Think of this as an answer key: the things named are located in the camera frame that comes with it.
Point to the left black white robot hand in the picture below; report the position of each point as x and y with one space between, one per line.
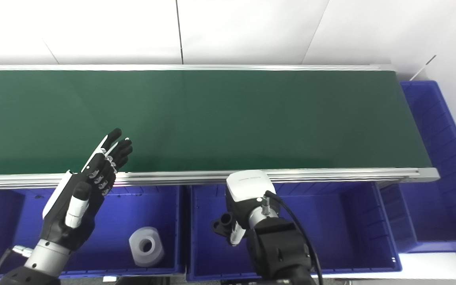
73 206

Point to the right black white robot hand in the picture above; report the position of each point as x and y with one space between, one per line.
247 186

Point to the black flanged metal part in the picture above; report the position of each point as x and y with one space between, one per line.
223 225

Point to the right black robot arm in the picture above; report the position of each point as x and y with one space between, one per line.
279 253

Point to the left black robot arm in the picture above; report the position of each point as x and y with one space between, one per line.
42 261

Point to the blue plastic bin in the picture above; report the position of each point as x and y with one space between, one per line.
339 225
441 170
141 206

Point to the green conveyor belt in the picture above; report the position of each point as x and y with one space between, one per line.
232 118
331 175

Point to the white plastic cylinder part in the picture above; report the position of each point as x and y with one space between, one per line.
145 247

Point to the thin grey rod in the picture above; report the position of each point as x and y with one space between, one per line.
423 67

